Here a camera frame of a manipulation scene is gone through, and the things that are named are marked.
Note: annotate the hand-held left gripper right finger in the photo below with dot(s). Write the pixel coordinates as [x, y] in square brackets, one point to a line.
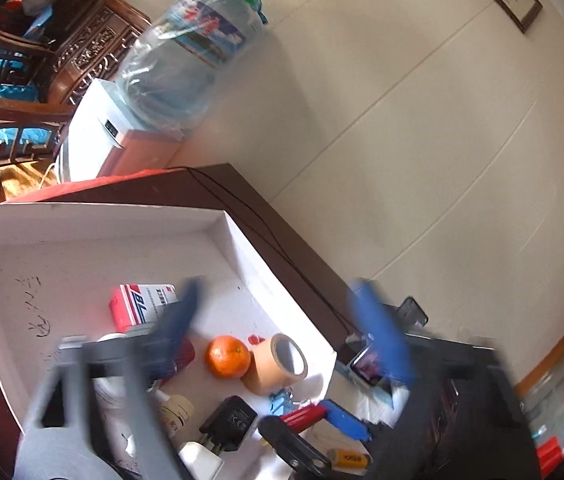
[381, 335]

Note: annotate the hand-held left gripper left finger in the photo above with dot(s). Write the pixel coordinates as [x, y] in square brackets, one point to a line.
[182, 315]

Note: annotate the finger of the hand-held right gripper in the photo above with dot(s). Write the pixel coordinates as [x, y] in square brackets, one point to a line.
[287, 440]
[344, 417]

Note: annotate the black charger plug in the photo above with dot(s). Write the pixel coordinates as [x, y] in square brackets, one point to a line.
[232, 420]

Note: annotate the white plastic cylinder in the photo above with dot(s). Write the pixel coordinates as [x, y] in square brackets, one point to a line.
[107, 394]

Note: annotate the white shallow cardboard box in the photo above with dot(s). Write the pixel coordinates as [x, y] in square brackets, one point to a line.
[87, 260]

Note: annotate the smartphone with lit screen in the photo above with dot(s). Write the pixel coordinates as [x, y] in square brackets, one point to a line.
[366, 365]

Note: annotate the black phone stand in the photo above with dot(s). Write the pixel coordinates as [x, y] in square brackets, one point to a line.
[411, 312]

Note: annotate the blue binder clip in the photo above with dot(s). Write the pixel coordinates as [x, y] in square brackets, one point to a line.
[279, 401]

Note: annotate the red cylinder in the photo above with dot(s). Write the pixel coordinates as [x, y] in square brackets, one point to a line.
[187, 355]

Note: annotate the yellow battery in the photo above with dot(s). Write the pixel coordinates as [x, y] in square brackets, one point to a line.
[349, 458]

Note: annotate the red and white medicine box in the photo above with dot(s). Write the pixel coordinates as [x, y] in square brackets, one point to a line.
[137, 305]

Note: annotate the orange fruit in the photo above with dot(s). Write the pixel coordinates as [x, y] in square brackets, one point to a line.
[227, 357]

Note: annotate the tan tape roll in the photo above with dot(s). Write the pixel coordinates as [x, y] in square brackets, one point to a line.
[267, 370]

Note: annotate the white charger plug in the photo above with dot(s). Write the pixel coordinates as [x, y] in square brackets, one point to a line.
[199, 460]

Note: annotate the small white labelled bottle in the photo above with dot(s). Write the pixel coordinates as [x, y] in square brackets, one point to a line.
[177, 410]

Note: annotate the white water dispenser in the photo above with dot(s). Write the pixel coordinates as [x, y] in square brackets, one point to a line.
[92, 135]

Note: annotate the clear blue water jug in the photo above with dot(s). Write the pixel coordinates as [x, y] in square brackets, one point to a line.
[177, 70]

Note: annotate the wooden armchair with blue cushion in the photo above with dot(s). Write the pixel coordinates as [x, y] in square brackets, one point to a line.
[2, 60]
[12, 135]

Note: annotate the carved wooden side table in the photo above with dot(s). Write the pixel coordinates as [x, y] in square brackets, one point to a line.
[97, 45]

